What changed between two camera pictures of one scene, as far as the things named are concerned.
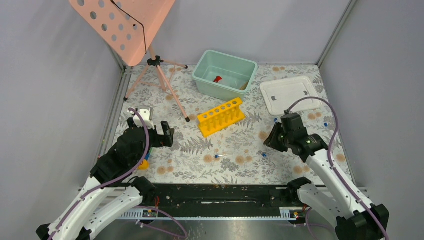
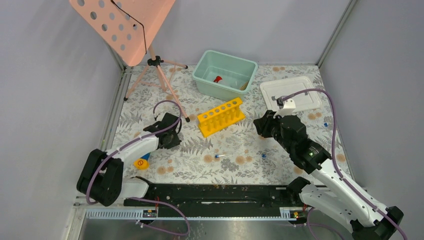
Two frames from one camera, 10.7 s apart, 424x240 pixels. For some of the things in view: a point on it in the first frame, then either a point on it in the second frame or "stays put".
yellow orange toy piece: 144,165 stays put
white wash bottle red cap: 217,78 stays put
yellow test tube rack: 221,117 stays put
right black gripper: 271,141 to 263,123
